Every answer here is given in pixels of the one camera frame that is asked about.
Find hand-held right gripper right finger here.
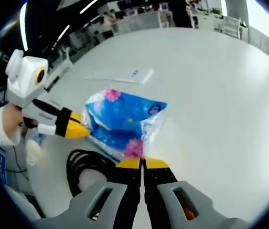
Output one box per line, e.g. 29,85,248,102
144,157,253,229

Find blue floral tissue pack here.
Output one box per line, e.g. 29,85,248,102
80,89,168,159

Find white office chair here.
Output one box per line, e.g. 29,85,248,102
222,18,245,39

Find black cable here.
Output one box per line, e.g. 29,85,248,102
66,149,123,198

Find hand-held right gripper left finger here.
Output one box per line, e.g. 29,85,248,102
30,157,141,229

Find blue white sign board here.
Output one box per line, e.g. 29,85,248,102
0,146,8,187

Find white table socket panel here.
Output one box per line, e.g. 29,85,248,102
84,67,154,85

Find person's left hand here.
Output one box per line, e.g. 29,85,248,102
1,104,39,146

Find white table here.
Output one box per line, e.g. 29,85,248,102
25,26,269,225

